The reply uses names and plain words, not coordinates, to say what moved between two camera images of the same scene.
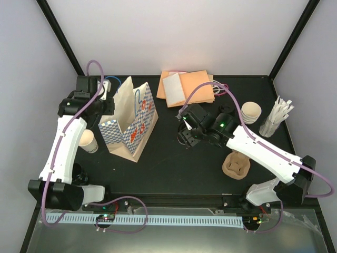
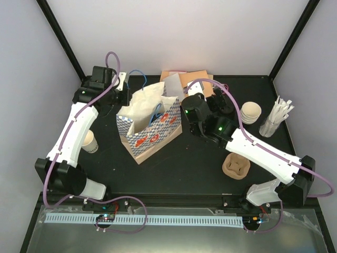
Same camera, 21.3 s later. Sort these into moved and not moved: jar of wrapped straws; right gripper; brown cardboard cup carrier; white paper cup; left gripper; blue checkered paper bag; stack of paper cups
Moved: blue checkered paper bag; left gripper; right gripper
Not moved: stack of paper cups; brown cardboard cup carrier; jar of wrapped straws; white paper cup
